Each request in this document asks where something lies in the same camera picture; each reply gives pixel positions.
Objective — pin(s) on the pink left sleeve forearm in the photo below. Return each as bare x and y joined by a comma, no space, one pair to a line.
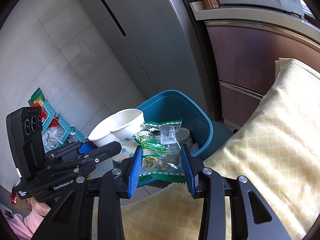
25,227

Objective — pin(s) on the teal basket on floor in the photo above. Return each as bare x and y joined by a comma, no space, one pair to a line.
56,130

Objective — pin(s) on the blue plastic trash bin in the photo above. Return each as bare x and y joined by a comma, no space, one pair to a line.
172,120

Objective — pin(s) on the dotted paper cup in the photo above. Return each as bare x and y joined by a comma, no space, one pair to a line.
119,127

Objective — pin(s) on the yellow patterned tablecloth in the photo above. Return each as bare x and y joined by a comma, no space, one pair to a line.
277,149

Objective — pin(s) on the green snack wrapper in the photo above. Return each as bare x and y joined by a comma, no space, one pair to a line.
161,151

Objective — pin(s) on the kitchen counter with cabinets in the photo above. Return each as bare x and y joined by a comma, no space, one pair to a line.
246,42

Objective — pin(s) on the silver refrigerator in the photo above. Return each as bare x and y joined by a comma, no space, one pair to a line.
161,46

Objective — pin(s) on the left hand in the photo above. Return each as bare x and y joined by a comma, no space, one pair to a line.
39,208

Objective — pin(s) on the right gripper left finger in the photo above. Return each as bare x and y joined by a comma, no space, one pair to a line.
133,171

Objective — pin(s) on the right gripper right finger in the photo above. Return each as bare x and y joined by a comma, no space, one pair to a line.
190,171

